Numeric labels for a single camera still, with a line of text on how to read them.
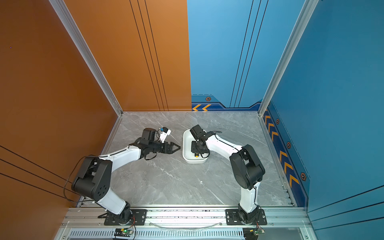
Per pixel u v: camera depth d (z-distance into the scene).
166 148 0.79
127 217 0.66
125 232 0.70
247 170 0.50
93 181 0.46
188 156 0.94
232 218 0.72
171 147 0.80
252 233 0.70
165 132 0.83
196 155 0.89
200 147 0.76
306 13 0.71
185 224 0.73
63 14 0.71
